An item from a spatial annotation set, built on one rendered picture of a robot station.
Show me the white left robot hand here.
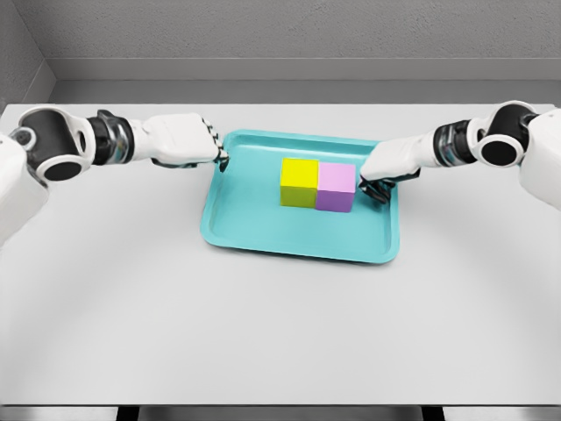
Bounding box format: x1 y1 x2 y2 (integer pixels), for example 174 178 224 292
147 112 231 173

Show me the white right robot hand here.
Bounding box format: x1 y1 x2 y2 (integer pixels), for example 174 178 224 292
358 133 423 204

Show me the purple cube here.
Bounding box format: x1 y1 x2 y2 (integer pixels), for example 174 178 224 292
315 161 357 214

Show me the yellow cube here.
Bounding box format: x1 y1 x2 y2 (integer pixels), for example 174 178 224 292
280 157 321 209

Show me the teal rectangular tray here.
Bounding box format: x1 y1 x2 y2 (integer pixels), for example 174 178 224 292
200 128 401 266

